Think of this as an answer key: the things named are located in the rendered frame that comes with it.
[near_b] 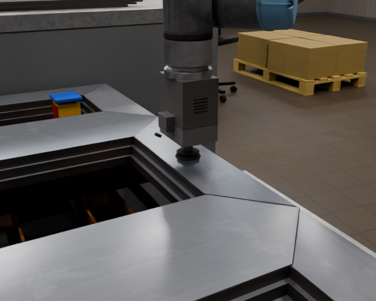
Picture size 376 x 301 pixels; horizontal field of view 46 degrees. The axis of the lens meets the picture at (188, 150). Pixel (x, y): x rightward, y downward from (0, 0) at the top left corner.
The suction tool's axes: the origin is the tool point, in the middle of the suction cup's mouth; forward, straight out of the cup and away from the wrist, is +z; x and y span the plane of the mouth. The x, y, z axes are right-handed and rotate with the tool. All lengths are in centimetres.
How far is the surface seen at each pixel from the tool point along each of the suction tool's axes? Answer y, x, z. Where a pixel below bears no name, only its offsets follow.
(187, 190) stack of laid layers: 8.3, -4.6, 0.5
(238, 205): 18.1, -2.0, -1.2
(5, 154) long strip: -15.4, -27.1, -1.2
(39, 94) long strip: -53, -14, -1
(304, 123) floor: -193, 209, 85
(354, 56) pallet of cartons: -261, 332, 53
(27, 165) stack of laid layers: -12.5, -24.0, 0.4
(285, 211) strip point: 22.3, 2.5, -1.2
